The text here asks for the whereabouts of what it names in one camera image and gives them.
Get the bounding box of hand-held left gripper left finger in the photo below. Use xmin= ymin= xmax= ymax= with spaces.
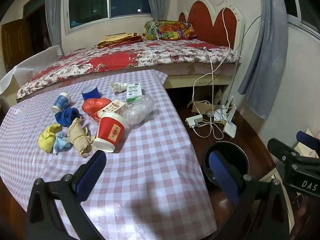
xmin=26 ymin=150 xmax=108 ymax=240

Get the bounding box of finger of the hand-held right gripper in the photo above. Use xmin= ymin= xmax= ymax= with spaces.
xmin=267 ymin=138 xmax=304 ymax=170
xmin=296 ymin=131 xmax=320 ymax=153

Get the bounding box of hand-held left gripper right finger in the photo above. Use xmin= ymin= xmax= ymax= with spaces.
xmin=209 ymin=150 xmax=293 ymax=240

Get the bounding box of black round trash bin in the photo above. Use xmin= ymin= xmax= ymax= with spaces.
xmin=202 ymin=141 xmax=250 ymax=188

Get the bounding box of red paper cup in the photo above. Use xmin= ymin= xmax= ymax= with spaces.
xmin=92 ymin=112 xmax=128 ymax=153

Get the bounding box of blue cloth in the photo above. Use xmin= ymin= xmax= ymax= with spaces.
xmin=55 ymin=108 xmax=82 ymax=127

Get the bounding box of red white small box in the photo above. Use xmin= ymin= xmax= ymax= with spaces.
xmin=97 ymin=100 xmax=126 ymax=118

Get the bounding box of clear plastic wrap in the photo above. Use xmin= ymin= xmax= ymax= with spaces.
xmin=122 ymin=95 xmax=155 ymax=130

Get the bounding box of beige crumpled cloth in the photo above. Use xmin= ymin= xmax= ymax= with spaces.
xmin=67 ymin=117 xmax=95 ymax=157

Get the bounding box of light blue face mask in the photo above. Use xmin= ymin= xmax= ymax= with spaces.
xmin=52 ymin=131 xmax=73 ymax=155

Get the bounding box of white router with antennas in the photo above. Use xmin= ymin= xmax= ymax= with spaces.
xmin=224 ymin=95 xmax=237 ymax=138

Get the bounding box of yellow crumpled cloth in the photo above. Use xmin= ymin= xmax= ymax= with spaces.
xmin=39 ymin=124 xmax=62 ymax=153

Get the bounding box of small white network device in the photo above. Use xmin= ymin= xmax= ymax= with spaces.
xmin=214 ymin=107 xmax=227 ymax=120

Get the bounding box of pink checked tablecloth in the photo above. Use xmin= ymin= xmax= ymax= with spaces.
xmin=0 ymin=69 xmax=218 ymax=238

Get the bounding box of white power strip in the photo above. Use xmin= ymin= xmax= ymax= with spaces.
xmin=185 ymin=114 xmax=203 ymax=128

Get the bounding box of red plastic bag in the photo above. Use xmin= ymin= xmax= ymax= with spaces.
xmin=82 ymin=98 xmax=112 ymax=123

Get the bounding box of flat cardboard box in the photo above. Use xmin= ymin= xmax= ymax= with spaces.
xmin=191 ymin=101 xmax=213 ymax=114

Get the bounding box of blue patterned paper cup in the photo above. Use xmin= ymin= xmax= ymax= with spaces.
xmin=52 ymin=92 xmax=72 ymax=113

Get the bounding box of dark blue cup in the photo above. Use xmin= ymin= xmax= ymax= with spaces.
xmin=82 ymin=85 xmax=101 ymax=100

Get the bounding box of white crumpled tissue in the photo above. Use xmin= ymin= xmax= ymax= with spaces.
xmin=111 ymin=82 xmax=127 ymax=93

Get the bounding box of green and white box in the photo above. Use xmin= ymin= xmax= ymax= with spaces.
xmin=126 ymin=82 xmax=143 ymax=105

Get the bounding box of long grey curtain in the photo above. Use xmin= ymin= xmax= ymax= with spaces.
xmin=237 ymin=0 xmax=290 ymax=120

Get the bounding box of white plastic sheet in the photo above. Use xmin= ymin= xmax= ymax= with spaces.
xmin=0 ymin=45 xmax=63 ymax=95

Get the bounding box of folded yellow red blanket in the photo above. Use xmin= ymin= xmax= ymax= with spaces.
xmin=97 ymin=32 xmax=143 ymax=49

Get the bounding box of small side window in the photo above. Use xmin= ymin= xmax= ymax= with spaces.
xmin=282 ymin=0 xmax=320 ymax=30

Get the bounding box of brown wooden door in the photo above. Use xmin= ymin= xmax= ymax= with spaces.
xmin=1 ymin=17 xmax=33 ymax=73

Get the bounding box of colourful patterned pillow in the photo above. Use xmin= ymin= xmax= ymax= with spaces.
xmin=143 ymin=19 xmax=198 ymax=41

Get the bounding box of red heart-shaped headboard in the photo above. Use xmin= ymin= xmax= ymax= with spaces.
xmin=179 ymin=0 xmax=245 ymax=49

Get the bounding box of large window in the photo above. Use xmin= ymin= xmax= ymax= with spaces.
xmin=64 ymin=0 xmax=173 ymax=34

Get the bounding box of white charging cable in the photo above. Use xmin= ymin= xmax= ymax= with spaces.
xmin=195 ymin=46 xmax=224 ymax=139

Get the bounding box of beige bed frame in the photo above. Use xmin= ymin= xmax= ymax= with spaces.
xmin=160 ymin=60 xmax=242 ymax=93

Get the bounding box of white power strip cable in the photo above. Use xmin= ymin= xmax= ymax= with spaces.
xmin=191 ymin=0 xmax=238 ymax=117

